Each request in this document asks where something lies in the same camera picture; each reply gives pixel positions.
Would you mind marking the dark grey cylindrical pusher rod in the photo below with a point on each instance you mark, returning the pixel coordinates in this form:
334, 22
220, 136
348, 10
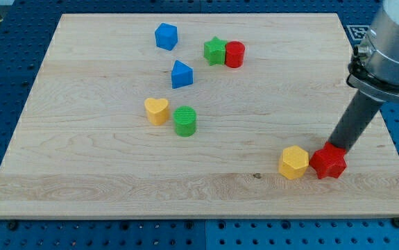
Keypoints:
357, 116

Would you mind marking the red star block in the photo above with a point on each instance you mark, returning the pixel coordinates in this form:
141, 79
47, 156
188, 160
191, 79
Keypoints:
328, 161

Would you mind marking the yellow hexagon block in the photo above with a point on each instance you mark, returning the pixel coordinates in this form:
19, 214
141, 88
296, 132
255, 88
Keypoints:
293, 162

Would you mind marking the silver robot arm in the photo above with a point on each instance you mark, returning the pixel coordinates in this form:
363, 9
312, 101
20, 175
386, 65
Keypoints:
374, 73

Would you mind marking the light wooden board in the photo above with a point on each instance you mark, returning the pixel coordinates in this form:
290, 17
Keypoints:
83, 147

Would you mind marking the black white fiducial marker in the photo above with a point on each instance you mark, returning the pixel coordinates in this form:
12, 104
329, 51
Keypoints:
356, 32

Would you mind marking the red cylinder block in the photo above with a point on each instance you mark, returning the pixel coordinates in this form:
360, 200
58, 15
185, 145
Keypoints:
235, 51

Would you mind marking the green star block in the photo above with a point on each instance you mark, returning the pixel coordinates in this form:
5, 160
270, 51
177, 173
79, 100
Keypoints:
215, 51

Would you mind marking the green cylinder block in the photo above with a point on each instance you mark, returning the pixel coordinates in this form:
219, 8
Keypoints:
184, 119

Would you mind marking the blue triangle block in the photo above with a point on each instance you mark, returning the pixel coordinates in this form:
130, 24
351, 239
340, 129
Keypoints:
181, 75

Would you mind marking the yellow heart block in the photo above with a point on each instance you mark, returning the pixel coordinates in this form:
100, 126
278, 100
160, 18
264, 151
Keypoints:
157, 110

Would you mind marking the blue pentagon block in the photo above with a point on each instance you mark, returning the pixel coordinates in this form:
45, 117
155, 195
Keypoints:
166, 36

